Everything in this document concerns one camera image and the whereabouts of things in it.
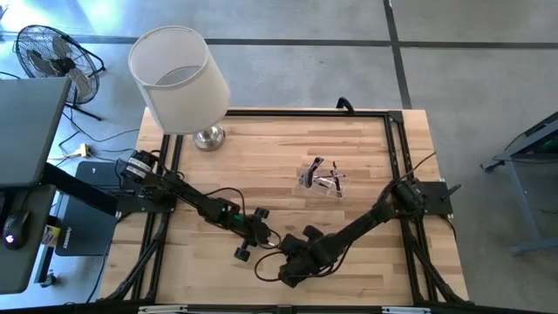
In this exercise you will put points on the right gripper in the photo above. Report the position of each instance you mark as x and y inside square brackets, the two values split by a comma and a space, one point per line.
[320, 255]

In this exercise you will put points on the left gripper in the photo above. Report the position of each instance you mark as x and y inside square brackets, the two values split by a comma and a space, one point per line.
[252, 233]

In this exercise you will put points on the thin black makeup brush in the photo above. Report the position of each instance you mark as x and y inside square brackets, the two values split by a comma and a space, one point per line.
[336, 185]
[318, 163]

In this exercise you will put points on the large powder makeup brush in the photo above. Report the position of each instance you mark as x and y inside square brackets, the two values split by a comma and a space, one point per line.
[307, 178]

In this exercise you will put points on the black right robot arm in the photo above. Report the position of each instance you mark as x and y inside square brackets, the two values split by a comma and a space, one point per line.
[362, 224]

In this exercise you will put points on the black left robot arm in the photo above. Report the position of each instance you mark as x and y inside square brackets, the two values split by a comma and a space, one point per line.
[192, 198]

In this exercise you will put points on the clear acrylic organizer box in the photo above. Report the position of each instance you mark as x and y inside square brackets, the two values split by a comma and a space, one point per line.
[324, 189]

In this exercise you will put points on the white shade silver table lamp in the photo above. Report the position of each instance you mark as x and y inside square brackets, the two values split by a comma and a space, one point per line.
[178, 100]

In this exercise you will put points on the black curved hook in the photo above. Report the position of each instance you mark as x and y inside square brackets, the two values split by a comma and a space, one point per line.
[346, 104]

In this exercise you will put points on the black Husky box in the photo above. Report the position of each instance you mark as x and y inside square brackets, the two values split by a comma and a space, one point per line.
[87, 227]

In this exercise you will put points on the black diagonal support bar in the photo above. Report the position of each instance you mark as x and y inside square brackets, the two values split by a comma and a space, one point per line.
[83, 189]

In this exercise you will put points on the yellow power plug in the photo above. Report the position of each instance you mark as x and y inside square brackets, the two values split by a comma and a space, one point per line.
[83, 151]

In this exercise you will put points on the yellow white label tag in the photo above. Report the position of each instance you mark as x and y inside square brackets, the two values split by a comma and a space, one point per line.
[51, 235]

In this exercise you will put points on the black caster wheel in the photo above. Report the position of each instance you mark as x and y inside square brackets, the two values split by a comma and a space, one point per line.
[49, 280]

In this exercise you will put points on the dark grey desk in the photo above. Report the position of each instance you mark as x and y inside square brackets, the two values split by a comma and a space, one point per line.
[26, 270]

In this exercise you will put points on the black computer mouse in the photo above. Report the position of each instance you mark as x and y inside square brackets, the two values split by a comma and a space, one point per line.
[16, 227]

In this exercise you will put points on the grey computer monitor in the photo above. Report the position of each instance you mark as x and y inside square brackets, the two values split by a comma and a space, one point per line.
[30, 131]

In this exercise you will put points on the black floor fan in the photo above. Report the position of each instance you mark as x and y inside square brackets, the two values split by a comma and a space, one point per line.
[63, 65]

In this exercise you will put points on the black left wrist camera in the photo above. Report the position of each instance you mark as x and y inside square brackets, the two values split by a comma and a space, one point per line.
[265, 236]

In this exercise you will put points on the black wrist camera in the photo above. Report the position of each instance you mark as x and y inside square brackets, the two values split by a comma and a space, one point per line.
[265, 236]
[292, 248]

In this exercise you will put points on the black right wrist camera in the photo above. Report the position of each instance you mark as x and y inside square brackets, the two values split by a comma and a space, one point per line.
[292, 248]

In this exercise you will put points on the white bracket strip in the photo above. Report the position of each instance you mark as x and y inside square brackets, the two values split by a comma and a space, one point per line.
[405, 310]
[161, 309]

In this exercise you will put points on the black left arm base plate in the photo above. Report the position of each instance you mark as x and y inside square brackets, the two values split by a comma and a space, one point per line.
[131, 206]

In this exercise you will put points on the black aluminium extrusion frame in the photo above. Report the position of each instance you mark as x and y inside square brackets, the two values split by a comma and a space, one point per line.
[305, 113]

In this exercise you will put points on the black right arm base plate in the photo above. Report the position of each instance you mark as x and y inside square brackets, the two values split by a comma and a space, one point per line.
[438, 196]

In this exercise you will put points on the blue-grey metal table frame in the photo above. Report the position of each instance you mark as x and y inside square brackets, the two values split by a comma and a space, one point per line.
[519, 187]

